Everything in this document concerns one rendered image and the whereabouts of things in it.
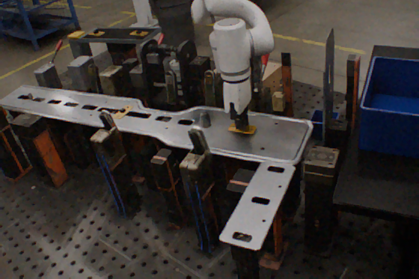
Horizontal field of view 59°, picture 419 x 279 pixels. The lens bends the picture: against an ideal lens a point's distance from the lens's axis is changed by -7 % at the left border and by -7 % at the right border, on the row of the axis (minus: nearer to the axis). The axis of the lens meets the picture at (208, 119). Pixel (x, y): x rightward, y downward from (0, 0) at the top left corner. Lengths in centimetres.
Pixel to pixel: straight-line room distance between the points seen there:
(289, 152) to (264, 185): 15
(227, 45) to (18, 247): 103
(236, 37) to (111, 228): 80
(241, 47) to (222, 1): 16
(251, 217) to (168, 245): 45
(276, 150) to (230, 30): 36
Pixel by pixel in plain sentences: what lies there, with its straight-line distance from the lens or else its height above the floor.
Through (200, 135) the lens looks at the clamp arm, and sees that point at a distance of 104.
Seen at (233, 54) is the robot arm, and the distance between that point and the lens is 104.
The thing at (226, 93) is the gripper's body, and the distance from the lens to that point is 109.
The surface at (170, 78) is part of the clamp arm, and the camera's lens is 140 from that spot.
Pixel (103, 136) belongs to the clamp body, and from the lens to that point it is 125.
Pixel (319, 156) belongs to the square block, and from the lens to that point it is 100.
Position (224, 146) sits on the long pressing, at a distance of 115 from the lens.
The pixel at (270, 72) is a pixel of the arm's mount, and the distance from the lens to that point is 193.
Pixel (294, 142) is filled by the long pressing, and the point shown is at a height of 100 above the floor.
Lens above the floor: 169
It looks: 33 degrees down
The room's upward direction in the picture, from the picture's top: 10 degrees counter-clockwise
